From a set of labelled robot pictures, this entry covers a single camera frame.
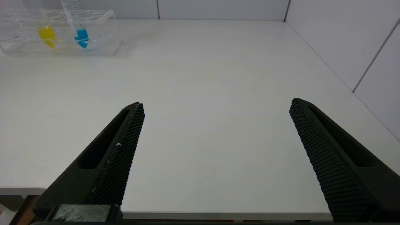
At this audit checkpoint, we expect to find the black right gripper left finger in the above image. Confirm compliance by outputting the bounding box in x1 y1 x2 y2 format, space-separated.
31 102 146 223

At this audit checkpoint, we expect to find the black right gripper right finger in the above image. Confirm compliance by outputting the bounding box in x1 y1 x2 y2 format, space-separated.
289 98 400 223

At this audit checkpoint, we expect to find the test tube with blue pigment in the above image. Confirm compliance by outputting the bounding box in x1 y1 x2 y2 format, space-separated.
62 0 90 50

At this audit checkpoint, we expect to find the clear acrylic test tube rack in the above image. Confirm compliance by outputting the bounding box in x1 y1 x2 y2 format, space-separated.
0 9 123 57

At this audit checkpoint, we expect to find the test tube with yellow pigment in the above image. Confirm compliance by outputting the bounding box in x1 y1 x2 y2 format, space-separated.
23 0 58 49

